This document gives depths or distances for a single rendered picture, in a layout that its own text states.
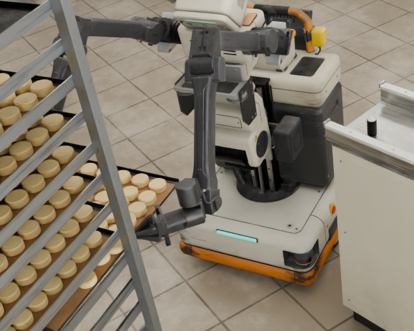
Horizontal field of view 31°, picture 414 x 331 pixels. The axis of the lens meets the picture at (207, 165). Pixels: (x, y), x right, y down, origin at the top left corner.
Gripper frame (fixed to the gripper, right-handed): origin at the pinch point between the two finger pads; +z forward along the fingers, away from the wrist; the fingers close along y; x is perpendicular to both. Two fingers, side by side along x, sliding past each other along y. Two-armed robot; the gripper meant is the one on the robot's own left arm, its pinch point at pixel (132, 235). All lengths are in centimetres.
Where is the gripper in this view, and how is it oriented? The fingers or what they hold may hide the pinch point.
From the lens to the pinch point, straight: 203.1
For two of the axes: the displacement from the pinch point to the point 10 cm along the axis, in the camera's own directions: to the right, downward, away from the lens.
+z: -9.4, 3.0, -1.5
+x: -2.9, -5.2, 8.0
